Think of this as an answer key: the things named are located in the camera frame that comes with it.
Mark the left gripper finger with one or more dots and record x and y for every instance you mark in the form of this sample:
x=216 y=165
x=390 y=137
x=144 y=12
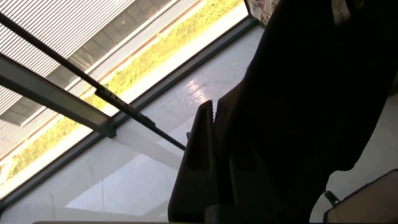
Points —
x=196 y=186

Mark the black garment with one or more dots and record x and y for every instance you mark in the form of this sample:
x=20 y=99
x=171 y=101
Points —
x=311 y=93

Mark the cream printed garment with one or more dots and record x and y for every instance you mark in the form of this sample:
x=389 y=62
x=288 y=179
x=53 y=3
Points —
x=261 y=11

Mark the black clothes rack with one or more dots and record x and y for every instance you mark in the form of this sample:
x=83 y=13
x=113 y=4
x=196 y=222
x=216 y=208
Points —
x=118 y=99

